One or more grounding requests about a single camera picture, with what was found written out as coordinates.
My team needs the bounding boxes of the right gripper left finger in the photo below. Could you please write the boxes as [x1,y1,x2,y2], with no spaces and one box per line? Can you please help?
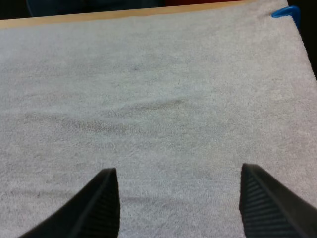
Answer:
[18,168,121,238]

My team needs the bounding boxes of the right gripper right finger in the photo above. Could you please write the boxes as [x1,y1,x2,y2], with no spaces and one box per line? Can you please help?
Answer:
[239,163,317,238]

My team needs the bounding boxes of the blue clip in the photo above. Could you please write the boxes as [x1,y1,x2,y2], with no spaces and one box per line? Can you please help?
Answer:
[271,5,302,28]

